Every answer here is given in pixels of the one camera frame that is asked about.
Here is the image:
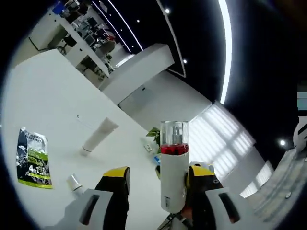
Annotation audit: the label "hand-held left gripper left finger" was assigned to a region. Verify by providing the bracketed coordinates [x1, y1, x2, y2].
[47, 166, 131, 230]

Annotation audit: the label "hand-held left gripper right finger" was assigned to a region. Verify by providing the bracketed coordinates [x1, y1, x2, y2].
[183, 164, 267, 230]

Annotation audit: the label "red-collared white skincare bottle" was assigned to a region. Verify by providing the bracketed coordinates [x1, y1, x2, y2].
[160, 120, 191, 213]

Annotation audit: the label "small clear skincare bottle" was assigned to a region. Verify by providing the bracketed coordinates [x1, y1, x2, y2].
[66, 174, 85, 197]

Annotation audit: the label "tall white skincare tube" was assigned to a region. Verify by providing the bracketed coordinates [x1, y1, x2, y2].
[81, 117, 119, 154]

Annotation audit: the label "white window blinds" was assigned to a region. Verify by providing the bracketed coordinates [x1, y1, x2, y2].
[190, 102, 275, 199]

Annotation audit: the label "green potted plant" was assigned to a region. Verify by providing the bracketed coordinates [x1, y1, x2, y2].
[146, 127, 162, 154]

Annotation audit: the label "person in plaid shirt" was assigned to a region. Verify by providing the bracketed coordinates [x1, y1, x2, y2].
[239, 141, 307, 230]

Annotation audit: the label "green and black packet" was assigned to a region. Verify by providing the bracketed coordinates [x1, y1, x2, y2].
[16, 126, 53, 190]

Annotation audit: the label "black office chair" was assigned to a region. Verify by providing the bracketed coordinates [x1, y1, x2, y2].
[61, 35, 77, 52]
[81, 57, 96, 70]

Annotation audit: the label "long ceiling light strip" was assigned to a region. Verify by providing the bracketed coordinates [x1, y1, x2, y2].
[218, 0, 235, 105]

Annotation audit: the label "row of white office desks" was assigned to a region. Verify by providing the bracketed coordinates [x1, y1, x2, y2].
[28, 4, 116, 80]

